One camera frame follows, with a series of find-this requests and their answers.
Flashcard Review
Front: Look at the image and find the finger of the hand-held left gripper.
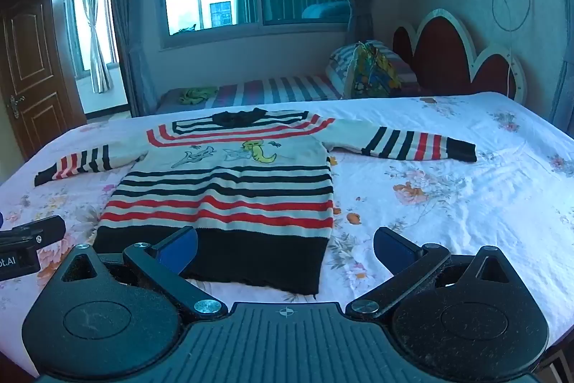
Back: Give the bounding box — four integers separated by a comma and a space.
0, 216, 67, 251

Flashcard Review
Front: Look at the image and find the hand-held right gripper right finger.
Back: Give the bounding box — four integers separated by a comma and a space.
347, 226, 517, 318

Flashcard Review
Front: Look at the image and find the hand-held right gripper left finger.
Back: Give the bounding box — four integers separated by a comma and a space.
59, 227, 228, 318

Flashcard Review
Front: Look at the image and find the striped knit sweater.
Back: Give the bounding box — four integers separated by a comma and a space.
34, 108, 477, 296

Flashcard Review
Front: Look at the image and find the green cloth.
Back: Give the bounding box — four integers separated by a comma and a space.
179, 86, 220, 104

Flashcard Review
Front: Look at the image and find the brown wooden door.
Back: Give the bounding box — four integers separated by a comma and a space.
0, 0, 87, 162

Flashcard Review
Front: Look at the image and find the colourful patterned pillow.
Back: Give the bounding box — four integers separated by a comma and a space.
343, 42, 403, 99

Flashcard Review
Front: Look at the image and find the striped bed mattress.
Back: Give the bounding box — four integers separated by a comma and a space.
157, 73, 344, 115

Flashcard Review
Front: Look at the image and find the striped pillow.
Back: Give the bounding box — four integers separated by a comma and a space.
326, 41, 418, 94

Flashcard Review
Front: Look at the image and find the white sheer curtain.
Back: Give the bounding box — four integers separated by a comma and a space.
81, 0, 111, 94

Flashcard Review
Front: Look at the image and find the red scalloped headboard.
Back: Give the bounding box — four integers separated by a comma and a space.
392, 8, 526, 104

